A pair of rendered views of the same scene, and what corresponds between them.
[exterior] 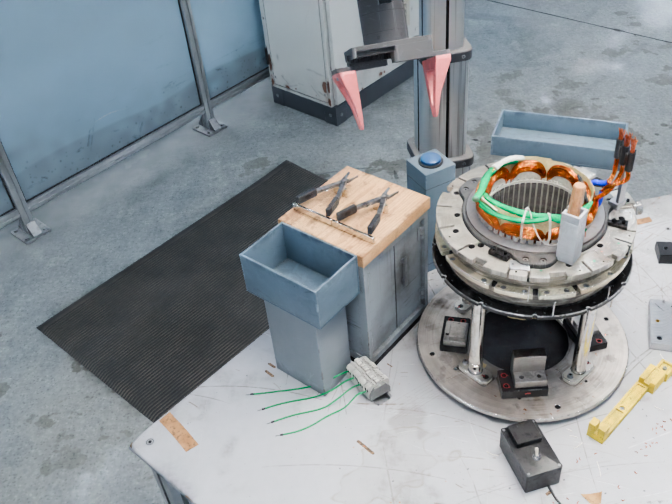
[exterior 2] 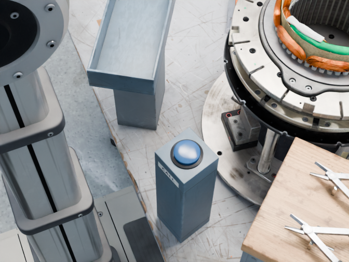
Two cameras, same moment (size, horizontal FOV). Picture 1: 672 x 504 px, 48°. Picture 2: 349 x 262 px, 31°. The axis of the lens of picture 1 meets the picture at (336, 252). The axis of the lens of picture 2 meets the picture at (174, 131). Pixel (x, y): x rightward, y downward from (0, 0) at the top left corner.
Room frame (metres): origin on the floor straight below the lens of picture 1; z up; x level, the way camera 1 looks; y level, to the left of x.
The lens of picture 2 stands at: (1.39, 0.22, 1.87)
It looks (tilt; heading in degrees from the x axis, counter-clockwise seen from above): 60 degrees down; 254
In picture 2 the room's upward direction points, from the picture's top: 1 degrees clockwise
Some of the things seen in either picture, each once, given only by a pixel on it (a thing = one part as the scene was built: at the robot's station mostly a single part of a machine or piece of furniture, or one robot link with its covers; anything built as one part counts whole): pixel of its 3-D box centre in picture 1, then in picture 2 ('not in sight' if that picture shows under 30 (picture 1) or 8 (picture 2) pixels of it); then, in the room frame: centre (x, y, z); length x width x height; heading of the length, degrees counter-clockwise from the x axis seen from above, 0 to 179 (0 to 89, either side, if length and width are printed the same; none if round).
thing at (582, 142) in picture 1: (552, 188); (138, 65); (1.27, -0.46, 0.92); 0.25 x 0.11 x 0.28; 66
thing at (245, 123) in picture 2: not in sight; (243, 123); (1.10, -0.34, 0.85); 0.06 x 0.04 x 0.05; 91
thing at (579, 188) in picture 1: (576, 201); not in sight; (0.86, -0.35, 1.20); 0.02 x 0.02 x 0.06
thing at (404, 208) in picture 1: (354, 213); (334, 222); (1.08, -0.04, 1.05); 0.20 x 0.19 x 0.02; 137
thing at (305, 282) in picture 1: (306, 315); not in sight; (0.97, 0.06, 0.92); 0.17 x 0.11 x 0.28; 47
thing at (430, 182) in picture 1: (430, 212); (184, 190); (1.25, -0.20, 0.91); 0.07 x 0.07 x 0.25; 25
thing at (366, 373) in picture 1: (368, 377); not in sight; (0.91, -0.03, 0.80); 0.10 x 0.05 x 0.04; 29
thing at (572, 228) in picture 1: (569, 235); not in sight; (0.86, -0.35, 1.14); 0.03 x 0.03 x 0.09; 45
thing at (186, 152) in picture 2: (430, 158); (186, 152); (1.25, -0.20, 1.04); 0.04 x 0.04 x 0.01
